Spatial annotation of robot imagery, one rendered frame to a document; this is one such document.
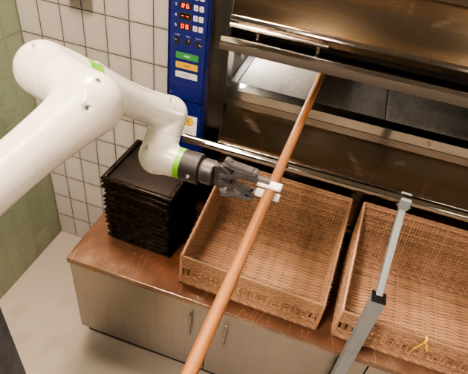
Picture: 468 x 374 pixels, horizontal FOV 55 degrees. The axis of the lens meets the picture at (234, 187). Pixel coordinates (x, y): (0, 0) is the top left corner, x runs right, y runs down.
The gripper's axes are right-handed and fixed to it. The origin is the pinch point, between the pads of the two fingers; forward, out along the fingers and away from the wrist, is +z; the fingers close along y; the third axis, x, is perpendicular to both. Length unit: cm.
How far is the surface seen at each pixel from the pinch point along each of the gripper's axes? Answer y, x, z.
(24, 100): 29, -45, -122
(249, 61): 1, -79, -30
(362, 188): 2.3, -16.5, 25.6
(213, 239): 60, -30, -23
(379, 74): -24, -39, 20
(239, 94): 3, -53, -26
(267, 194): -1.5, 3.9, 0.5
